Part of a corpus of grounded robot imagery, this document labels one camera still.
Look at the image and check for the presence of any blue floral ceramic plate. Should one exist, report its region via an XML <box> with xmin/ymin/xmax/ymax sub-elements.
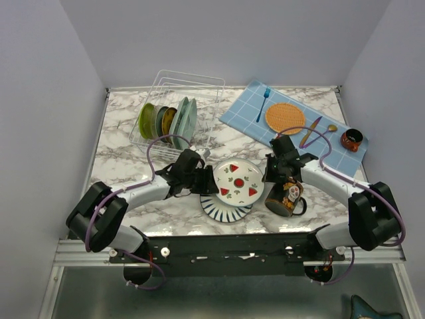
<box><xmin>157</xmin><ymin>106</ymin><xmax>168</xmax><ymax>137</ymax></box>

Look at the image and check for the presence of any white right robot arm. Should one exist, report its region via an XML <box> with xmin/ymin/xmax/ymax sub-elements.
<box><xmin>263</xmin><ymin>136</ymin><xmax>406</xmax><ymax>261</ymax></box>

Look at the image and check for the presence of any blue metal fork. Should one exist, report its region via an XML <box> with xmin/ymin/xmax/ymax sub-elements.
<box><xmin>256</xmin><ymin>87</ymin><xmax>271</xmax><ymax>123</ymax></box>

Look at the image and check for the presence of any iridescent rainbow spoon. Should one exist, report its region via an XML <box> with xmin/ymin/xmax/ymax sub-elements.
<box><xmin>301</xmin><ymin>124</ymin><xmax>337</xmax><ymax>149</ymax></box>

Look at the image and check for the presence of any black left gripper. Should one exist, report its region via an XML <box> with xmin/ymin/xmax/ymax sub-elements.
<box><xmin>183</xmin><ymin>165</ymin><xmax>220</xmax><ymax>195</ymax></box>

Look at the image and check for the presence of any blue checked cloth mat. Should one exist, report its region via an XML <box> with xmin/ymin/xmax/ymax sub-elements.
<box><xmin>218</xmin><ymin>78</ymin><xmax>369</xmax><ymax>179</ymax></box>

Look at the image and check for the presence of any dark teal star object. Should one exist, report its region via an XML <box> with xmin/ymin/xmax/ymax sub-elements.
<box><xmin>350</xmin><ymin>295</ymin><xmax>403</xmax><ymax>319</ymax></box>

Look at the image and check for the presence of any iridescent rainbow knife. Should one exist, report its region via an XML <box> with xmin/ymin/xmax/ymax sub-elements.
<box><xmin>299</xmin><ymin>116</ymin><xmax>322</xmax><ymax>148</ymax></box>

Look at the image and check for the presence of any clear textured glass plate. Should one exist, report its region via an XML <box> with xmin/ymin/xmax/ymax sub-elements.
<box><xmin>152</xmin><ymin>105</ymin><xmax>161</xmax><ymax>139</ymax></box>

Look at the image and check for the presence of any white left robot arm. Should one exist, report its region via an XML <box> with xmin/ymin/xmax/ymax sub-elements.
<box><xmin>66</xmin><ymin>147</ymin><xmax>218</xmax><ymax>263</ymax></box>

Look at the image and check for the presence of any yellow patterned round plate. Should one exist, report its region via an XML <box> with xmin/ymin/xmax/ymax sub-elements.
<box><xmin>161</xmin><ymin>107</ymin><xmax>177</xmax><ymax>136</ymax></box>

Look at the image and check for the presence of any teal square ceramic plate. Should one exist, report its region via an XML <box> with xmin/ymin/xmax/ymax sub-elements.
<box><xmin>169</xmin><ymin>97</ymin><xmax>189</xmax><ymax>150</ymax></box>

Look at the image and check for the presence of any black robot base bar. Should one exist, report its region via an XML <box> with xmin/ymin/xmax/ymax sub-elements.
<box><xmin>136</xmin><ymin>233</ymin><xmax>345</xmax><ymax>277</ymax></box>

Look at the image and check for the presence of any lime green round plate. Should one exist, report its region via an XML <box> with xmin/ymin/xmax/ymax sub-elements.
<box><xmin>138</xmin><ymin>103</ymin><xmax>155</xmax><ymax>140</ymax></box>

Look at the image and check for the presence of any black skull pattern mug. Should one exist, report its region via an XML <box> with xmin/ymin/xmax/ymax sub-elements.
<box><xmin>264</xmin><ymin>177</ymin><xmax>307</xmax><ymax>217</ymax></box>

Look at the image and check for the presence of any white watermelon round plate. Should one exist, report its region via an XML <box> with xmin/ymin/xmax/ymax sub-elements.
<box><xmin>212</xmin><ymin>158</ymin><xmax>264</xmax><ymax>207</ymax></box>

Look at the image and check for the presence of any small brown clay cup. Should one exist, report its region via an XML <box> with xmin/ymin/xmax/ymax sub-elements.
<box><xmin>340</xmin><ymin>128</ymin><xmax>363</xmax><ymax>152</ymax></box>

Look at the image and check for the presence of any blue striped white plate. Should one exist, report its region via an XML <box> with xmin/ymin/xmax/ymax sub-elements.
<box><xmin>200</xmin><ymin>194</ymin><xmax>252</xmax><ymax>223</ymax></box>

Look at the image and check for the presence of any round woven wicker plate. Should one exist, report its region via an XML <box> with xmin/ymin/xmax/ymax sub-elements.
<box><xmin>265</xmin><ymin>102</ymin><xmax>305</xmax><ymax>135</ymax></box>

